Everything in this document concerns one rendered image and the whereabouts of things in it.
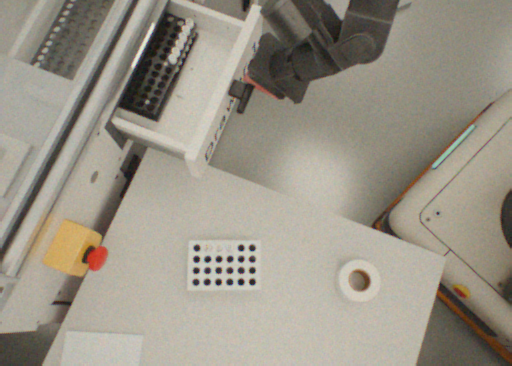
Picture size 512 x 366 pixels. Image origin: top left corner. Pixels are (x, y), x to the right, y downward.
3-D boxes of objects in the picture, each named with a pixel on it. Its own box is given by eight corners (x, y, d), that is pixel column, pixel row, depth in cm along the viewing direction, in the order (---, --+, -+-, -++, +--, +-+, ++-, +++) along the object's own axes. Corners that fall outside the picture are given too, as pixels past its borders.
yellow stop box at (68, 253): (107, 237, 83) (94, 230, 76) (87, 279, 81) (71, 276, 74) (79, 225, 83) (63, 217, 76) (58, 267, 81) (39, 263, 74)
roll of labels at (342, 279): (338, 304, 88) (342, 304, 84) (332, 263, 90) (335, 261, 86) (378, 300, 88) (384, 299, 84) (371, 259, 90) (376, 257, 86)
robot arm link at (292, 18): (379, 54, 61) (390, 20, 67) (326, -28, 57) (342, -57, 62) (301, 94, 69) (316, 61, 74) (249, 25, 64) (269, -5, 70)
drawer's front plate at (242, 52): (261, 40, 95) (263, 5, 84) (200, 180, 88) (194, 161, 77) (253, 37, 95) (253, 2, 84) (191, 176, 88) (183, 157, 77)
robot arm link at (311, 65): (336, 82, 67) (358, 54, 69) (306, 40, 64) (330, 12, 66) (303, 90, 72) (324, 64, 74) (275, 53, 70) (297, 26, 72)
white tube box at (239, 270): (260, 243, 91) (260, 240, 87) (260, 291, 88) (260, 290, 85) (191, 243, 90) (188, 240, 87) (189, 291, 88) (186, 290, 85)
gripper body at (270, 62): (260, 33, 76) (289, 20, 70) (307, 71, 81) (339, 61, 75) (244, 70, 74) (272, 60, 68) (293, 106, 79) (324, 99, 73)
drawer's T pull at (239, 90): (259, 77, 84) (259, 73, 83) (242, 116, 82) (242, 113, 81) (239, 69, 84) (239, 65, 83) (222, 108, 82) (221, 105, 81)
